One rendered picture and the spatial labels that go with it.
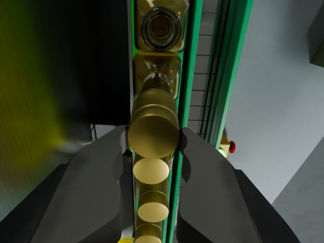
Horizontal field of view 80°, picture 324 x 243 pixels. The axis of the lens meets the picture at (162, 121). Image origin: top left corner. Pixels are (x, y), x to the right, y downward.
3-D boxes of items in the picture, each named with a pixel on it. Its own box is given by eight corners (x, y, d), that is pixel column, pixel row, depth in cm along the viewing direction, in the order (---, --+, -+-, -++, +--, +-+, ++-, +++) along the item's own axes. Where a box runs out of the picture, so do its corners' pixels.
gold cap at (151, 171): (136, 129, 21) (130, 155, 17) (169, 130, 21) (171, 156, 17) (136, 155, 22) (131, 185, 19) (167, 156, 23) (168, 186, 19)
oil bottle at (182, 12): (145, 1, 35) (129, -12, 17) (176, 3, 36) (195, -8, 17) (145, 35, 38) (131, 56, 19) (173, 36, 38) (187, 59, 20)
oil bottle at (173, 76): (143, 36, 38) (128, 58, 20) (172, 37, 38) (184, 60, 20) (143, 65, 41) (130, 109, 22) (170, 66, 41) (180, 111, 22)
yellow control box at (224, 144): (202, 130, 64) (207, 143, 58) (224, 131, 64) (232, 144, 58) (199, 147, 67) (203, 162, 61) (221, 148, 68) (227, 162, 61)
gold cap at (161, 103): (132, 87, 15) (123, 112, 11) (178, 88, 15) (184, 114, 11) (134, 126, 17) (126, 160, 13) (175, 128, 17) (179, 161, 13)
